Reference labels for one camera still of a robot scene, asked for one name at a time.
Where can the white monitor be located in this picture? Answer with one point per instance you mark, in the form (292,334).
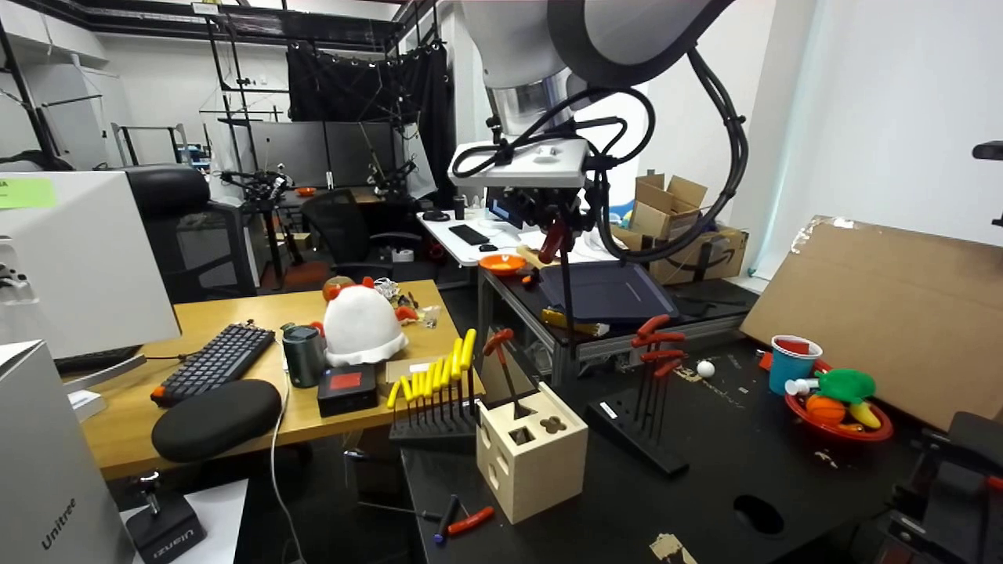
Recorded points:
(96,262)

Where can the taped cardboard box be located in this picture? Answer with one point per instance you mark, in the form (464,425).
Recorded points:
(710,256)

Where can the black hex key stand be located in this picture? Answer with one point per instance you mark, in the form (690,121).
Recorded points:
(440,430)

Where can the white helmet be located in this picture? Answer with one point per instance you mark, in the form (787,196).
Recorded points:
(361,327)

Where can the orange round object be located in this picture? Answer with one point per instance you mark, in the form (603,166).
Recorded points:
(335,289)

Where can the small rectangular box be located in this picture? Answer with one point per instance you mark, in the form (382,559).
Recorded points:
(350,394)

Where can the open cardboard box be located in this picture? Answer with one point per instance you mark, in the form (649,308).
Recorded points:
(668,209)

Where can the black hanging cloth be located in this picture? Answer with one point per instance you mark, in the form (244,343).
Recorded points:
(355,89)

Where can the blue storage bin lid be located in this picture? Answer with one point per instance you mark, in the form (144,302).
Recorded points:
(614,292)

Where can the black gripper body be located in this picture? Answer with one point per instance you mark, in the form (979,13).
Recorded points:
(542,204)

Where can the wooden desk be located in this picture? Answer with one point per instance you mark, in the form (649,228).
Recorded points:
(251,308)

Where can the black orange clamp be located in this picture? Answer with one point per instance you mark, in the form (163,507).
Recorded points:
(941,503)

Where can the black stand with white label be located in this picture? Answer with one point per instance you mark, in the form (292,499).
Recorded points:
(652,458)

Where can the green sticky note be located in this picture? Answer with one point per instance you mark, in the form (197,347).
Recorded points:
(25,196)

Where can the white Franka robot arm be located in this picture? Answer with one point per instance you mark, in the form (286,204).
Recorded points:
(522,41)

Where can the black office chair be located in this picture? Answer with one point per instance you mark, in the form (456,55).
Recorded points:
(355,236)
(192,240)

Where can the white toy piece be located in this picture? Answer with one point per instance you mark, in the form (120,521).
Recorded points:
(799,387)

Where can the slim black keyboard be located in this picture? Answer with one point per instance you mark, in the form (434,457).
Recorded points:
(471,236)

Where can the yellow toy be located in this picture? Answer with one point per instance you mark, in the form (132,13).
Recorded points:
(867,416)

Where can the green toy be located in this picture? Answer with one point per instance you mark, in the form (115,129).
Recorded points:
(846,387)

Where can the dark green mug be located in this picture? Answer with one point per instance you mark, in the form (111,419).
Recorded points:
(306,361)

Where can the blue cup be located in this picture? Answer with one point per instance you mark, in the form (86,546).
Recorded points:
(795,369)

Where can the red bowl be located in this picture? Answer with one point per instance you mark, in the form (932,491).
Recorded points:
(840,434)

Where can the orange toy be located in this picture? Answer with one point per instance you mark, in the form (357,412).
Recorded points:
(826,412)

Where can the large cardboard sheet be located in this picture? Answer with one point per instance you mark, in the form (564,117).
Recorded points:
(887,316)

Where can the small white ball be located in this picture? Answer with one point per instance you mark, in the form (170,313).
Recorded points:
(705,369)

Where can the wooden shape sorter cube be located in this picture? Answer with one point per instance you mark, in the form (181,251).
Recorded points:
(533,458)

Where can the black cushion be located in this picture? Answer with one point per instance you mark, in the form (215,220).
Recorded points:
(215,422)

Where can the small red object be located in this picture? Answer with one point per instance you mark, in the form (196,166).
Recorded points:
(401,313)

